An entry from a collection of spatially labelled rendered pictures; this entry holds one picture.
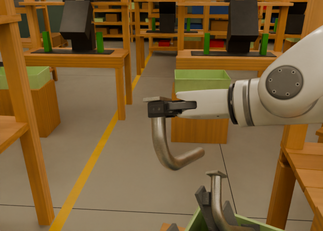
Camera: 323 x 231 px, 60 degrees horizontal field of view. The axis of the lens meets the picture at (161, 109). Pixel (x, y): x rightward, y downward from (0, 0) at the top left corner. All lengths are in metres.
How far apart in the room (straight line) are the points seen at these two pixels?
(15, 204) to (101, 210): 0.75
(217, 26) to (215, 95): 7.57
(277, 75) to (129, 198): 2.26
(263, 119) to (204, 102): 0.10
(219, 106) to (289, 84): 0.13
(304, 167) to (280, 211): 0.46
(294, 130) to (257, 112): 1.15
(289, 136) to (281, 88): 1.24
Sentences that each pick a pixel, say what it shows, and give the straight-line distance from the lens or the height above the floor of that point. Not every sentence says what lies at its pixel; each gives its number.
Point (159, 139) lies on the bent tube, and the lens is 0.57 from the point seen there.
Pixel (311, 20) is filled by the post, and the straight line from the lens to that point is 1.48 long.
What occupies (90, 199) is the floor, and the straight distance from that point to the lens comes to 2.62.
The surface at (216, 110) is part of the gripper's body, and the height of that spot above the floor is 1.47.
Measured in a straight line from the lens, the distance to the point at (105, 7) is 10.70.
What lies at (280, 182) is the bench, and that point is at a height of 0.66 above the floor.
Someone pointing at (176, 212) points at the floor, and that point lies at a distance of 2.44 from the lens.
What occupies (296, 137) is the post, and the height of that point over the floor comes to 0.95.
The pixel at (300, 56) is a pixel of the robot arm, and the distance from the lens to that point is 0.41.
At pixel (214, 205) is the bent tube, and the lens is 0.81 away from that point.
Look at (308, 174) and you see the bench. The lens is 1.49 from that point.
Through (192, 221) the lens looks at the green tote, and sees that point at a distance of 0.99.
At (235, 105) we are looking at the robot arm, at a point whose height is 1.48.
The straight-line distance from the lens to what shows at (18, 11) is 5.58.
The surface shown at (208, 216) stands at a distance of 0.86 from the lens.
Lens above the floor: 1.65
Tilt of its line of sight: 23 degrees down
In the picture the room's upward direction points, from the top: straight up
